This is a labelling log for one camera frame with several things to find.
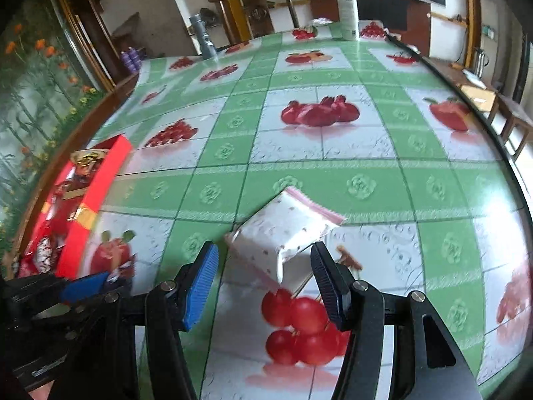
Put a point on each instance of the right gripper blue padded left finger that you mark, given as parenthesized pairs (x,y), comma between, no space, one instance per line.
(198,283)

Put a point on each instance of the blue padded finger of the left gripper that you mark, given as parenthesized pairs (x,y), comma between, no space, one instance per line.
(83,288)

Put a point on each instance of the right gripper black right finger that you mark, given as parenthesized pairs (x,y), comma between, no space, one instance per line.
(333,281)

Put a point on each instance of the red white patterned packet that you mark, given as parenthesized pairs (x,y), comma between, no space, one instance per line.
(45,256)

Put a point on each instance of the white dotted snack packet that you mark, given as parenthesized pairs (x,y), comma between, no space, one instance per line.
(279,231)

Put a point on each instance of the brown gold snack bag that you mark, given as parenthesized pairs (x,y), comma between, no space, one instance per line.
(86,163)

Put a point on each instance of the black small snack packet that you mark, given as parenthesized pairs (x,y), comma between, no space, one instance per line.
(121,279)

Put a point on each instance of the large red snack bar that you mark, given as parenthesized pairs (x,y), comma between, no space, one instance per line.
(63,212)

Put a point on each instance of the red shallow tray box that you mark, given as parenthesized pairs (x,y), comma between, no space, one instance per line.
(71,247)

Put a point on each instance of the flower mural panel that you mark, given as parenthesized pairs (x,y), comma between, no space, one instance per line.
(46,90)

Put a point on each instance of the grey flashlight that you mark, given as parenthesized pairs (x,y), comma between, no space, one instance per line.
(207,47)

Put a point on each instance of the wooden tv cabinet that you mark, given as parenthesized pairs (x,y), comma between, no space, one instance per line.
(481,95)

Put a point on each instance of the wooden armchair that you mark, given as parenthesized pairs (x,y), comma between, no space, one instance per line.
(257,15)

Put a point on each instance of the white plastic bag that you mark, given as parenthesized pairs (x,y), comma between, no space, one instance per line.
(320,21)

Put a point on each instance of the electric kettle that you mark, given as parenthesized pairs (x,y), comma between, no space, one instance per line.
(480,61)

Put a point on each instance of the white spray bottle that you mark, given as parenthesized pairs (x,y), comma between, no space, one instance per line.
(349,19)

